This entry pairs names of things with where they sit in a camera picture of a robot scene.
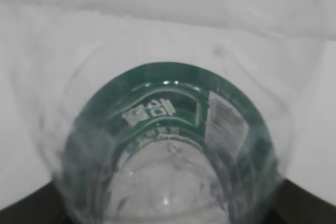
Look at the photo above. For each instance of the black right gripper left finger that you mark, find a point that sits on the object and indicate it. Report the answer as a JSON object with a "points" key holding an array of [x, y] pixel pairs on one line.
{"points": [[42, 206]]}

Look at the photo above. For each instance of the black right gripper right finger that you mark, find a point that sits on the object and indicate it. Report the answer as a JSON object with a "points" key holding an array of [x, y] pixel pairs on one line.
{"points": [[296, 205]]}

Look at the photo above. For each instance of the clear green-label water bottle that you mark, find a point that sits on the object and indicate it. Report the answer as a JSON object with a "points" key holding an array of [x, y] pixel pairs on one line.
{"points": [[163, 111]]}

